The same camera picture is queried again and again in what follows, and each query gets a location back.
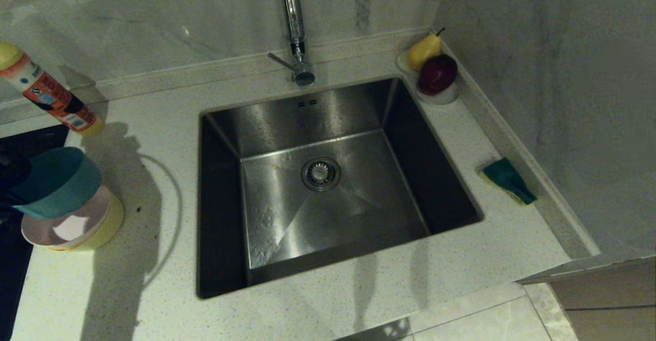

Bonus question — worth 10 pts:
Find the blue plastic bowl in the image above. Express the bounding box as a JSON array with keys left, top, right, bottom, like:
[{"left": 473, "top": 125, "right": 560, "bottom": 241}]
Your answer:
[{"left": 11, "top": 147, "right": 103, "bottom": 219}]

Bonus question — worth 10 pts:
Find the pink plastic bowl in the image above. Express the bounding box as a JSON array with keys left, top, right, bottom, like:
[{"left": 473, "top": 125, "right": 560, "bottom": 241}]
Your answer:
[{"left": 20, "top": 185, "right": 114, "bottom": 249}]

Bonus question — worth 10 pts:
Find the orange label detergent bottle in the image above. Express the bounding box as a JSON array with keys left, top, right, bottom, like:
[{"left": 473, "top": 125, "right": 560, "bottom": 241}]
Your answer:
[{"left": 0, "top": 41, "right": 105, "bottom": 137}]

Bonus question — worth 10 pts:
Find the yellow plastic bowl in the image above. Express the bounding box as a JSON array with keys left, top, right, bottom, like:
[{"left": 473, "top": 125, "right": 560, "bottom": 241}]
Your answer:
[{"left": 46, "top": 193, "right": 126, "bottom": 252}]

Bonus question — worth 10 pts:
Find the chrome faucet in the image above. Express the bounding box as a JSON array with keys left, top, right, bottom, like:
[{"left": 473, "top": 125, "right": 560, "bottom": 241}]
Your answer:
[{"left": 268, "top": 0, "right": 316, "bottom": 87}]

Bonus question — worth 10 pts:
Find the green and yellow sponge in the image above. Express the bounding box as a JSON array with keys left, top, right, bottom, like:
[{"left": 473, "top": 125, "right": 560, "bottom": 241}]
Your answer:
[{"left": 480, "top": 157, "right": 538, "bottom": 205}]

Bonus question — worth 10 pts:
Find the metal sink drain strainer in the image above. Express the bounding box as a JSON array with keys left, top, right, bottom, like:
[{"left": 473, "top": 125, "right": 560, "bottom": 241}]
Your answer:
[{"left": 301, "top": 157, "right": 342, "bottom": 192}]

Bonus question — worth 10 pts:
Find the stainless steel sink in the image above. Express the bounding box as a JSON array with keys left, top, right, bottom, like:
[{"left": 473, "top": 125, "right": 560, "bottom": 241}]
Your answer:
[{"left": 197, "top": 77, "right": 484, "bottom": 299}]

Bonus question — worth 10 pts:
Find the black induction cooktop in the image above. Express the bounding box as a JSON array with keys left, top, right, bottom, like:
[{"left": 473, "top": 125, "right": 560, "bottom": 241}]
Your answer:
[{"left": 0, "top": 125, "right": 70, "bottom": 341}]

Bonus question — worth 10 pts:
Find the yellow pear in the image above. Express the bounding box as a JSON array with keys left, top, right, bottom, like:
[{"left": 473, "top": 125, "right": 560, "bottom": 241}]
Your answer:
[{"left": 407, "top": 28, "right": 445, "bottom": 73}]

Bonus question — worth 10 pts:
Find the white fruit tray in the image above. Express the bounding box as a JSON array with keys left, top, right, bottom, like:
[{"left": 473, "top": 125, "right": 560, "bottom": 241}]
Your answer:
[{"left": 396, "top": 51, "right": 460, "bottom": 106}]

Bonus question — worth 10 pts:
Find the dark red apple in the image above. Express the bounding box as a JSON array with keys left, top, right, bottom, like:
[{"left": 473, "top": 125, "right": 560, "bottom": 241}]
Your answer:
[{"left": 418, "top": 55, "right": 459, "bottom": 96}]

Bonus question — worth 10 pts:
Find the light wooden cabinet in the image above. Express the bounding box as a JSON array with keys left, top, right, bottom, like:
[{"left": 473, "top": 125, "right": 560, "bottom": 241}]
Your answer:
[{"left": 548, "top": 262, "right": 656, "bottom": 341}]

